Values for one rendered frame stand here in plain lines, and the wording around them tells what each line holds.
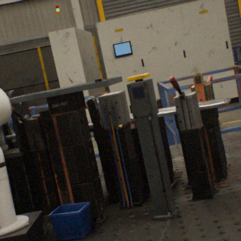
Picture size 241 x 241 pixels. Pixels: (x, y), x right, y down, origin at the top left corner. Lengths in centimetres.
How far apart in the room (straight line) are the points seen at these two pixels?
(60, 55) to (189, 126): 831
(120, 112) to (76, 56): 815
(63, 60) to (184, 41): 231
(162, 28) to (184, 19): 45
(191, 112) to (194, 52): 827
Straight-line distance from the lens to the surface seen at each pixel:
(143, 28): 993
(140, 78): 160
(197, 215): 166
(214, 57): 1005
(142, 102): 161
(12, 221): 163
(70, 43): 995
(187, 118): 175
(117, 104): 180
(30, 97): 170
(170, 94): 386
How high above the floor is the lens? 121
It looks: 7 degrees down
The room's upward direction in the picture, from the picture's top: 12 degrees counter-clockwise
